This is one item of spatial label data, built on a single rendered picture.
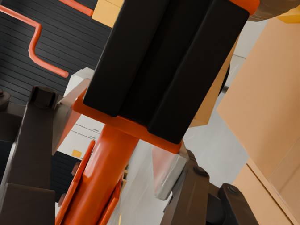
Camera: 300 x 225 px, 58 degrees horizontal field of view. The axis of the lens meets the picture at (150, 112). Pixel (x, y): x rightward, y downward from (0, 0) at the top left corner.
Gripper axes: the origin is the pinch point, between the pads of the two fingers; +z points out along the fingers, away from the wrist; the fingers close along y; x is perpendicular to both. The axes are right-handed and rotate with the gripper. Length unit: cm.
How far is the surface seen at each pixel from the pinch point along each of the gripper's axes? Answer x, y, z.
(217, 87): -5, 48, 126
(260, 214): -30, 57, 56
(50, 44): -203, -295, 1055
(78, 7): -22, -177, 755
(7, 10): -118, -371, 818
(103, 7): 7, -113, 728
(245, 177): -27, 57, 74
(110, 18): -10, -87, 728
